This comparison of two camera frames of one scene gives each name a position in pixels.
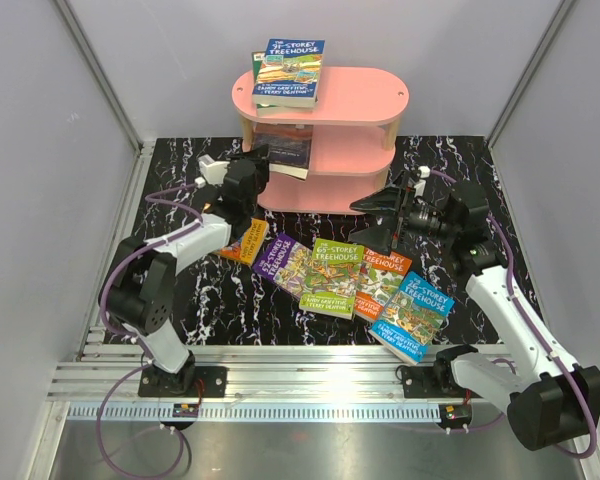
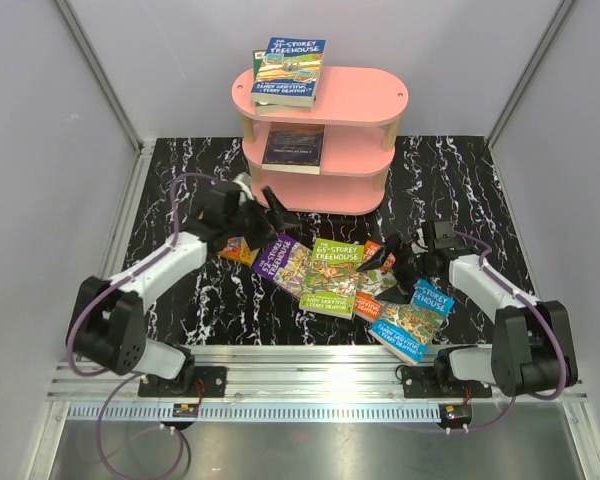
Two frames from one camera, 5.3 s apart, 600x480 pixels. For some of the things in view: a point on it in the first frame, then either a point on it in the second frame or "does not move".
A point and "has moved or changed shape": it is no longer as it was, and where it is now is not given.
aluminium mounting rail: [264, 383] does not move
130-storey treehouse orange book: [246, 249] does not move
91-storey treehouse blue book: [288, 75] does not move
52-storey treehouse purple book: [287, 263] does not move
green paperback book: [265, 109] does not move
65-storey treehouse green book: [332, 278] does not move
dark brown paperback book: [289, 147] has moved or changed shape
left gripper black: [259, 157] → [264, 231]
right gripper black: [384, 201] → [392, 245]
